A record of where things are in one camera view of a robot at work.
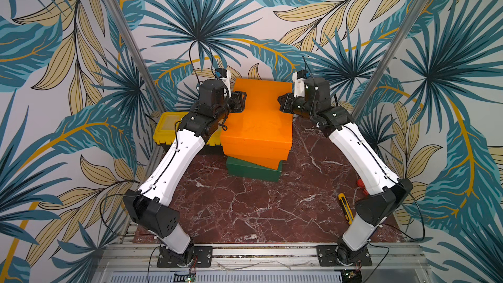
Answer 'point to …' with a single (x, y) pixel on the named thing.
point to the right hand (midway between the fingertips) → (278, 97)
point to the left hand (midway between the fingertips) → (242, 96)
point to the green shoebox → (243, 169)
